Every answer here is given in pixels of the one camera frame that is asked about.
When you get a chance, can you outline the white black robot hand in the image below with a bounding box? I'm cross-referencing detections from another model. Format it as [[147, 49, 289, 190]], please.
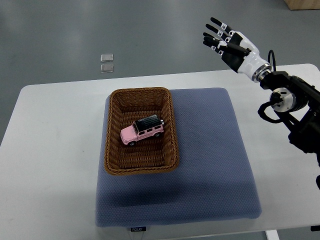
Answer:
[[203, 17, 272, 82]]

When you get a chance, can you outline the pink toy car black roof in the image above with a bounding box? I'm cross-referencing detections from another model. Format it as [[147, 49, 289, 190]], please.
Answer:
[[120, 114, 165, 146]]

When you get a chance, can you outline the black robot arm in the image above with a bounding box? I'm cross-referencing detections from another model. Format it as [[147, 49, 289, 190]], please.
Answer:
[[203, 17, 320, 160]]

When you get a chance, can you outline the brown wicker basket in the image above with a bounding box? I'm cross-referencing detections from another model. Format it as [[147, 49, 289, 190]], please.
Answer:
[[104, 87, 179, 176]]

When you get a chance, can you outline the wooden box corner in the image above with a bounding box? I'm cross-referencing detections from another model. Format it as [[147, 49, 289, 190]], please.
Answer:
[[284, 0, 320, 10]]

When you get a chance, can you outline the upper floor socket plate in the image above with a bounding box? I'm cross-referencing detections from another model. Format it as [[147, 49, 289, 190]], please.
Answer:
[[100, 53, 114, 63]]

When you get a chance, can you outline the blue-grey fabric mat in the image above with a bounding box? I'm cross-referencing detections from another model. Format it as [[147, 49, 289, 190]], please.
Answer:
[[95, 88, 262, 227]]

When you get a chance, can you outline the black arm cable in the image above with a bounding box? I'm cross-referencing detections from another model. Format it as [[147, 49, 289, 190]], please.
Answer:
[[257, 49, 291, 125]]

